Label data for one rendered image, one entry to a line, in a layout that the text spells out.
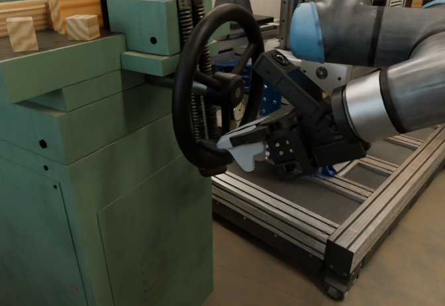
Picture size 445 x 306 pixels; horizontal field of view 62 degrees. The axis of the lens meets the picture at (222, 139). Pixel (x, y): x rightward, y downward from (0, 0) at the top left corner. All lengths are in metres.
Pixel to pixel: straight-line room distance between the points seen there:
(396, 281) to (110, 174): 1.10
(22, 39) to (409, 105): 0.51
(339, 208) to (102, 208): 0.91
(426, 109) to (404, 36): 0.11
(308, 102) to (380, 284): 1.10
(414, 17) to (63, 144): 0.53
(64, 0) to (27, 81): 0.19
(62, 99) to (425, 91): 0.50
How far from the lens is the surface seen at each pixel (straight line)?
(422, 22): 0.50
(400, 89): 0.42
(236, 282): 1.39
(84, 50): 0.65
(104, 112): 0.69
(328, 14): 0.50
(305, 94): 0.46
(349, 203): 1.46
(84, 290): 0.87
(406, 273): 1.57
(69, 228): 0.77
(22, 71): 0.59
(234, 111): 0.95
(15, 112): 0.73
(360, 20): 0.50
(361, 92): 0.43
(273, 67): 0.47
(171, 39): 0.65
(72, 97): 0.64
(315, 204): 1.41
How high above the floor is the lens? 1.02
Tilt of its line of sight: 26 degrees down
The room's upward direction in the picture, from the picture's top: straight up
